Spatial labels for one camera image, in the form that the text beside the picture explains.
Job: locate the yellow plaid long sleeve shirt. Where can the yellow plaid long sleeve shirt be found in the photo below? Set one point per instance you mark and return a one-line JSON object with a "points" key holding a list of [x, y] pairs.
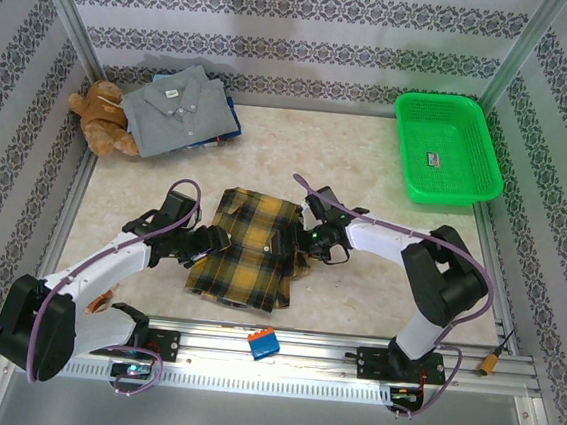
{"points": [[242, 274]]}

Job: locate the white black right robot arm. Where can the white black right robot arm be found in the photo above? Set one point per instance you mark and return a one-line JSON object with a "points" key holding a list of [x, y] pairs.
{"points": [[376, 239]]}

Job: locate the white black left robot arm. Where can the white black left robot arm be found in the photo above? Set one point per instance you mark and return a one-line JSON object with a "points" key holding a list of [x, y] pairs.
{"points": [[102, 265]]}

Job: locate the brown snack packet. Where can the brown snack packet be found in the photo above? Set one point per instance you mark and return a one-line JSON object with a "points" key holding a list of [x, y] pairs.
{"points": [[101, 300]]}

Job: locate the blue orange toy block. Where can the blue orange toy block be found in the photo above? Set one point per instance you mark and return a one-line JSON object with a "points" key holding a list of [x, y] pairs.
{"points": [[263, 345]]}

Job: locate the small lit circuit board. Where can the small lit circuit board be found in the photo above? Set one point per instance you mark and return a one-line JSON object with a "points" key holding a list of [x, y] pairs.
{"points": [[406, 395], [130, 369]]}

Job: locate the grey folded button shirt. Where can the grey folded button shirt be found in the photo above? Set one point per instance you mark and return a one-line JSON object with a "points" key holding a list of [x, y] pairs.
{"points": [[172, 116]]}

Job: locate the small sticker label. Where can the small sticker label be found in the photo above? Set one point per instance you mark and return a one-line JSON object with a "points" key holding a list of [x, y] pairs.
{"points": [[433, 160]]}

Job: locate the brown teddy bear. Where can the brown teddy bear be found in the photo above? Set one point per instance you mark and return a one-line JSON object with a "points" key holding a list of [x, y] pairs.
{"points": [[101, 119]]}

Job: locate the light blue folded shirt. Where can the light blue folded shirt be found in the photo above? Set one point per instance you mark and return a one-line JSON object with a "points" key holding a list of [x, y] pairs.
{"points": [[163, 78]]}

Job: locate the green plastic basket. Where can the green plastic basket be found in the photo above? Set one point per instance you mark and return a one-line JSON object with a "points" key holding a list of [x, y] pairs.
{"points": [[462, 134]]}

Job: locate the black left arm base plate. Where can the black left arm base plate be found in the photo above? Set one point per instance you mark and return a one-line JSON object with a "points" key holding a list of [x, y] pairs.
{"points": [[165, 344]]}

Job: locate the aluminium side rail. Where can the aluminium side rail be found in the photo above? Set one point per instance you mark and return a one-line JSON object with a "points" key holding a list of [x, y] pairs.
{"points": [[71, 202]]}

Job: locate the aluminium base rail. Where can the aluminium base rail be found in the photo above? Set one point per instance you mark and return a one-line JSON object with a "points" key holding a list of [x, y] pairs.
{"points": [[310, 348]]}

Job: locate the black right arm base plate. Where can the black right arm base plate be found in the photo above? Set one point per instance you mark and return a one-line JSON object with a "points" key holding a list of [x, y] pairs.
{"points": [[374, 364]]}

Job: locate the aluminium frame post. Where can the aluminium frame post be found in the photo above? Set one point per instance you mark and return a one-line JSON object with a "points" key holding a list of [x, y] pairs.
{"points": [[522, 49], [67, 11]]}

